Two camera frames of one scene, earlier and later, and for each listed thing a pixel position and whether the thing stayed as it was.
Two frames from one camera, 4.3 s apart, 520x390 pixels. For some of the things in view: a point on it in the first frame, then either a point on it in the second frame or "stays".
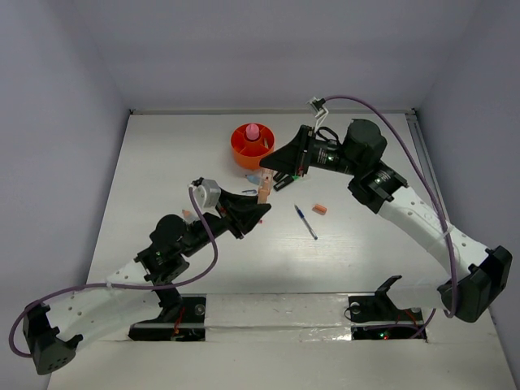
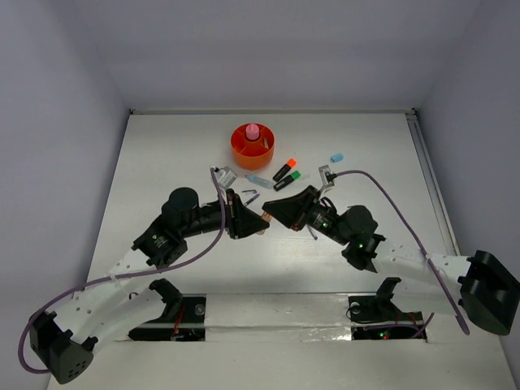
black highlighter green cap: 285,182 stays
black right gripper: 290,157 → 294,211
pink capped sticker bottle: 252,131 stays
